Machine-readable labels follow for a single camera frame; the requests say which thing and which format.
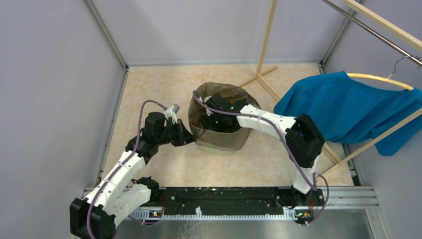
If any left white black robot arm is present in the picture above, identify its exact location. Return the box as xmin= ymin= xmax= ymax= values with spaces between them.
xmin=70 ymin=112 xmax=197 ymax=239

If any blue t-shirt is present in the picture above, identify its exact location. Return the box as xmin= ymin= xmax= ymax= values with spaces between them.
xmin=273 ymin=72 xmax=422 ymax=144

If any cream plastic trash bin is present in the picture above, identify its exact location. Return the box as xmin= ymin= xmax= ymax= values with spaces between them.
xmin=197 ymin=145 xmax=239 ymax=155

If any aluminium frame rail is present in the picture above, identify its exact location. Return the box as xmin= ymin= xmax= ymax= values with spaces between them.
xmin=83 ymin=0 xmax=129 ymax=72

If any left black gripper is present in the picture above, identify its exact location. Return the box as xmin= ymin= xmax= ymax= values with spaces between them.
xmin=156 ymin=119 xmax=197 ymax=146

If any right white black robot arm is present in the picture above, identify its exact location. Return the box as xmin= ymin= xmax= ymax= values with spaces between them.
xmin=193 ymin=91 xmax=325 ymax=205

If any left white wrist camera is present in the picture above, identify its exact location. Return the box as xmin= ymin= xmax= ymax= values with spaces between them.
xmin=164 ymin=104 xmax=180 ymax=124

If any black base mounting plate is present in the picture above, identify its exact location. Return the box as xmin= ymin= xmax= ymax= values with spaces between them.
xmin=158 ymin=187 xmax=324 ymax=216

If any yellow clothes hanger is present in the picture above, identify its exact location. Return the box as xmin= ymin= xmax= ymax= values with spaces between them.
xmin=346 ymin=55 xmax=415 ymax=91

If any metal hanging rod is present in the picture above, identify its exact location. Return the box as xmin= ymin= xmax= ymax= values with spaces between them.
xmin=322 ymin=0 xmax=422 ymax=67

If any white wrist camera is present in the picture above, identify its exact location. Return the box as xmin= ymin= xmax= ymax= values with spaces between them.
xmin=164 ymin=104 xmax=180 ymax=124
xmin=202 ymin=96 xmax=213 ymax=116

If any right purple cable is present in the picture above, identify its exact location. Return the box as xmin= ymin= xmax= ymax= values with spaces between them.
xmin=192 ymin=90 xmax=330 ymax=226

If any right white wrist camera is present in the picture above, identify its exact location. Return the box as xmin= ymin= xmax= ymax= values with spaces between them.
xmin=202 ymin=96 xmax=213 ymax=116

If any dark translucent trash bag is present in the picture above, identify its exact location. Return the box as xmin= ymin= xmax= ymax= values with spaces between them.
xmin=188 ymin=82 xmax=261 ymax=152

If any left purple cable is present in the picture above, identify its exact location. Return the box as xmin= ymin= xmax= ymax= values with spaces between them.
xmin=86 ymin=100 xmax=169 ymax=239

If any wooden clothes rack stand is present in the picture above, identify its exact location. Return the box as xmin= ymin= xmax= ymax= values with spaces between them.
xmin=239 ymin=0 xmax=422 ymax=175

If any purple cable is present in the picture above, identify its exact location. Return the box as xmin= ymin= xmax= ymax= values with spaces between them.
xmin=192 ymin=90 xmax=330 ymax=226
xmin=86 ymin=100 xmax=169 ymax=239

